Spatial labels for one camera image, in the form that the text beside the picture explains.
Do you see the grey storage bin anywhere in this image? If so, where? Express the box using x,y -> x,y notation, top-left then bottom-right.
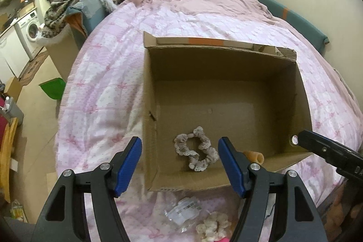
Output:
2,97 -> 25,126

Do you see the white washing machine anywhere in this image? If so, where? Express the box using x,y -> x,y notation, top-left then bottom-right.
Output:
14,10 -> 43,59

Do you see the yellow wooden chair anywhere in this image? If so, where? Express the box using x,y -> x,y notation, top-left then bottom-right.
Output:
0,117 -> 19,203

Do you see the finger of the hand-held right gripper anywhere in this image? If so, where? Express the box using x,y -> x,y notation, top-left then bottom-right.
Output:
298,130 -> 363,178

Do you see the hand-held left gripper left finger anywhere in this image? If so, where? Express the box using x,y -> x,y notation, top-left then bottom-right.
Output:
34,137 -> 143,242

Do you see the teal headboard cushion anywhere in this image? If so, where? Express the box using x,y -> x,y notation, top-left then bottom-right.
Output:
258,0 -> 329,55

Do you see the blue grey cushion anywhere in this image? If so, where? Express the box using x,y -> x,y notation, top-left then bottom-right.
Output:
66,0 -> 110,45

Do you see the green plastic dustpan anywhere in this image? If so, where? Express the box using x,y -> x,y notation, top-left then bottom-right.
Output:
39,78 -> 66,101

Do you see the pink patterned quilt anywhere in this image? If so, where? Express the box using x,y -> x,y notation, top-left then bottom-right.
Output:
54,0 -> 360,242

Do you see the grey lace scrunchie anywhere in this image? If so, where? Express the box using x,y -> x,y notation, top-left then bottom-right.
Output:
174,126 -> 219,172

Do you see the tan soft object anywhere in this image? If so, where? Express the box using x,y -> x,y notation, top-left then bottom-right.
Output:
244,151 -> 265,166

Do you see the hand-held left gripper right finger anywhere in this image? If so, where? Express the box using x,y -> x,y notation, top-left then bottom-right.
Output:
218,137 -> 333,242

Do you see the brown cardboard box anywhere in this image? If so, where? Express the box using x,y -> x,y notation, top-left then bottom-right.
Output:
142,31 -> 313,192

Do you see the clear plastic wrapper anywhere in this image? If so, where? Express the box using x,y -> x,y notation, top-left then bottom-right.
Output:
164,197 -> 201,227

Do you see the cream lace scrunchie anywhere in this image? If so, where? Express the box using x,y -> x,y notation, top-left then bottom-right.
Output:
196,211 -> 229,242

